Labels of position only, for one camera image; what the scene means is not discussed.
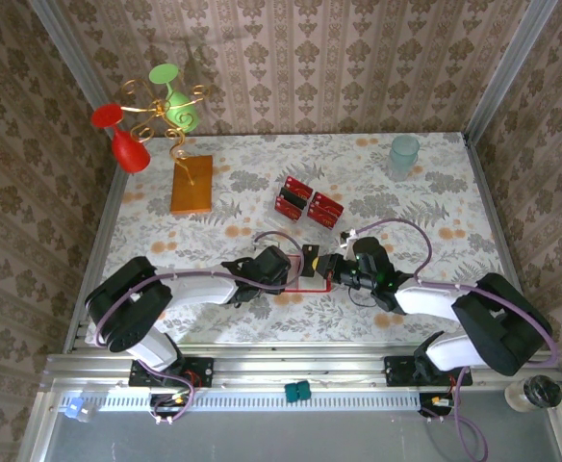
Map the black VIP card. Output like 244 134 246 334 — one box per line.
301 244 320 279
279 186 309 209

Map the red card holder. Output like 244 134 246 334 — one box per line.
280 249 334 295

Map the clear acrylic card stand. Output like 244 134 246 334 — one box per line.
268 173 345 238

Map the red VIP card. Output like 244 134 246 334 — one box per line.
305 204 341 231
273 195 306 223
311 192 345 213
283 174 314 199

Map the floral patterned tablecloth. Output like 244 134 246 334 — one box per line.
84 133 527 346

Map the pale blue plastic cup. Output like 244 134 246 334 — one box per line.
387 134 422 183

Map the teal connector block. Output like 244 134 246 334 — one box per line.
283 381 313 404

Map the black power connector yellow plug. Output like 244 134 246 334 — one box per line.
149 392 192 419
418 392 458 419

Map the grey metal panel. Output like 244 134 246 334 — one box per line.
18 408 562 462

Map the green plastic wine glass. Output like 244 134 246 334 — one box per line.
147 63 201 135

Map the red plastic wine glass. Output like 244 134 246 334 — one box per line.
90 102 152 175

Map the clear jar black lid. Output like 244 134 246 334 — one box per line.
503 373 562 414

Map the blue and white plug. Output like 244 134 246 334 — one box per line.
59 395 94 424

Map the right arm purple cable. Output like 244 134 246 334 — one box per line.
352 218 560 461

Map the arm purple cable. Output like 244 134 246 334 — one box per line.
352 218 560 461
92 233 306 425

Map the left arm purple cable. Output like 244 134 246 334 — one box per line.
92 233 306 425

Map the aluminium front rail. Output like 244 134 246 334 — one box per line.
39 348 562 394

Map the gold wire rack wooden base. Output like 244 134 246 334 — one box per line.
119 79 215 216

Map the white slotted cable duct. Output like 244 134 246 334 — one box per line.
57 388 458 413

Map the aluminium table side rail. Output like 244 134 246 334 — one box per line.
463 133 545 351
62 166 131 355

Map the aluminium frame post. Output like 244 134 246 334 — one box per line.
26 0 114 126
462 0 560 141

